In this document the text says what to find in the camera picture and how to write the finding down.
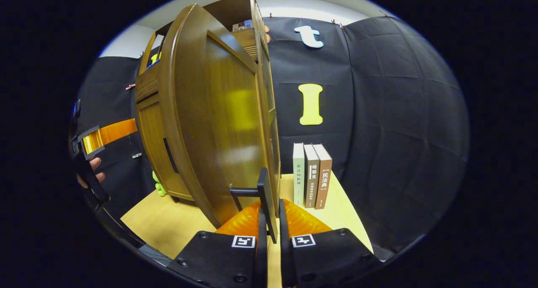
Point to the orange-brown standing book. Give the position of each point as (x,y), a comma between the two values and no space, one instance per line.
(323,178)

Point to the black binder clip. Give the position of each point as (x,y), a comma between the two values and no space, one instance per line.
(336,24)

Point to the lilac spine shelf book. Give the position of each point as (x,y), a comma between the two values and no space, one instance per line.
(248,24)

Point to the green frog toy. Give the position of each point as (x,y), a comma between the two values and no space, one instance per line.
(159,187)

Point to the wooden double-door shoe cabinet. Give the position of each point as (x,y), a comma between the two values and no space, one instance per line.
(235,10)

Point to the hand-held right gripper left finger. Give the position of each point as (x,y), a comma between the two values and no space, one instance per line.
(262,258)

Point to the dark brown standing book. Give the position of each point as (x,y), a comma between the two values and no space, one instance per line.
(311,178)

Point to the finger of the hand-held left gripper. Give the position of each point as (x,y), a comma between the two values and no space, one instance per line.
(117,130)

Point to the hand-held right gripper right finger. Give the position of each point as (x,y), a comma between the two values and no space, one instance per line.
(285,254)

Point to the black backdrop cloth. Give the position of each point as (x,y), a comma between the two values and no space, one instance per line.
(399,132)

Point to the wooden shoe cabinet door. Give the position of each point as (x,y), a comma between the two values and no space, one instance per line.
(218,124)
(153,145)

